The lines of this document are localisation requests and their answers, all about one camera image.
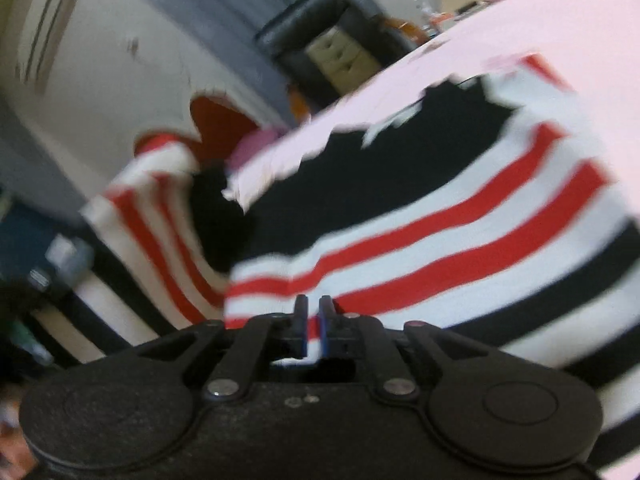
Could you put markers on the pink floral bedsheet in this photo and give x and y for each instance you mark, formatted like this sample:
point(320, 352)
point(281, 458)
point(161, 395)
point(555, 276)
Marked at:
point(550, 35)

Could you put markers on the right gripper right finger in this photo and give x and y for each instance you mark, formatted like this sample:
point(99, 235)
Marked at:
point(365, 340)

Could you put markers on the red heart headboard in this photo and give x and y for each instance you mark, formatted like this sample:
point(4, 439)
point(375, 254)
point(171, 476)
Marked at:
point(219, 129)

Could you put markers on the white air conditioner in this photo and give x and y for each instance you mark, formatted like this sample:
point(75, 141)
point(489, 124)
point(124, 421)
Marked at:
point(41, 35)

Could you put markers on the magenta blanket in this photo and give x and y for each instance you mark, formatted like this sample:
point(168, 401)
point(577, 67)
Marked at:
point(252, 144)

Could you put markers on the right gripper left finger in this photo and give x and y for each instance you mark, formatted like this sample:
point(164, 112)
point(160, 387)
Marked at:
point(262, 340)

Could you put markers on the striped knit sweater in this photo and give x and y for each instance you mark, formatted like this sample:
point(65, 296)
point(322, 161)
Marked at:
point(165, 235)

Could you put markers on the black leather office chair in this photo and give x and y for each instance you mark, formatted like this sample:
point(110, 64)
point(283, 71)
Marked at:
point(327, 49)

